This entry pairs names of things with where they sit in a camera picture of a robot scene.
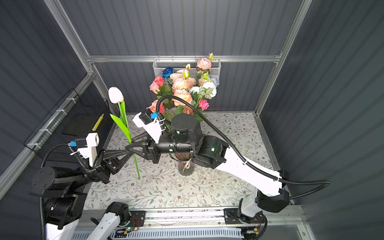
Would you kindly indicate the pink tulip stem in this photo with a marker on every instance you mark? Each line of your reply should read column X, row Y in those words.
column 116, row 97

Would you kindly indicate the magenta rose stem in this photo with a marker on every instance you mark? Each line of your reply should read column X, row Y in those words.
column 203, row 104

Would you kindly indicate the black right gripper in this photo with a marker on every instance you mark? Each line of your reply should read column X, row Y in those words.
column 151, row 148

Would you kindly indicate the black wire mesh basket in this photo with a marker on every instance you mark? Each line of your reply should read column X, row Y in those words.
column 74, row 120

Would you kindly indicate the red glass vase with ribbon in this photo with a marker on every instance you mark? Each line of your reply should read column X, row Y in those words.
column 185, row 165

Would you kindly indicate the light pink rose stem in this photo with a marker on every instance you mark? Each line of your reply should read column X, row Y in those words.
column 161, row 91

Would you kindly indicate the white rose stem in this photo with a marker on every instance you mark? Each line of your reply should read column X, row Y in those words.
column 215, row 79

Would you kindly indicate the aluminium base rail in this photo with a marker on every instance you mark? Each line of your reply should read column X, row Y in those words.
column 120, row 222

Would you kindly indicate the white lisianthus spray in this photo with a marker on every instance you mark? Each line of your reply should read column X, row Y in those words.
column 205, row 92

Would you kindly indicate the pink red rose stem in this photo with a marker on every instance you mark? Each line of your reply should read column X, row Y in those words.
column 160, row 80

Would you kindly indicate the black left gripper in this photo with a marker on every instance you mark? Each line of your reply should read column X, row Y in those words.
column 103, row 173

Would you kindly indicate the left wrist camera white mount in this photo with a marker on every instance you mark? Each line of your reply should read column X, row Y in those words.
column 87, row 147

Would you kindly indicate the large pink rose stem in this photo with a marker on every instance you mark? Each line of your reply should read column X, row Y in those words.
column 152, row 107

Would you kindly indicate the pink cream peony spray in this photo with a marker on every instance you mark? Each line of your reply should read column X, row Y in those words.
column 204, row 66

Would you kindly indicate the peach peony spray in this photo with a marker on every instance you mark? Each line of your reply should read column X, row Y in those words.
column 188, row 110

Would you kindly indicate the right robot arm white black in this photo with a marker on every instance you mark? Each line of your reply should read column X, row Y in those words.
column 211, row 152

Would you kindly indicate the blue rose stem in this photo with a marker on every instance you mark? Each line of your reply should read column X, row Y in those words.
column 167, row 72

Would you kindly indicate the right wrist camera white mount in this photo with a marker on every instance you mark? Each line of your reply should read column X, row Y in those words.
column 150, row 123

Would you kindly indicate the yellow marker pen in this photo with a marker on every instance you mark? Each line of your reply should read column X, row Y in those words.
column 98, row 122

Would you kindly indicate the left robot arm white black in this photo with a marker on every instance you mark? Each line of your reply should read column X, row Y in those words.
column 62, row 192

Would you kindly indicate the floral table cloth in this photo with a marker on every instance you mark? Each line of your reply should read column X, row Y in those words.
column 144, row 185

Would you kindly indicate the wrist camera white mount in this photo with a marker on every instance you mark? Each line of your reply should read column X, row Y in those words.
column 150, row 123
column 87, row 147

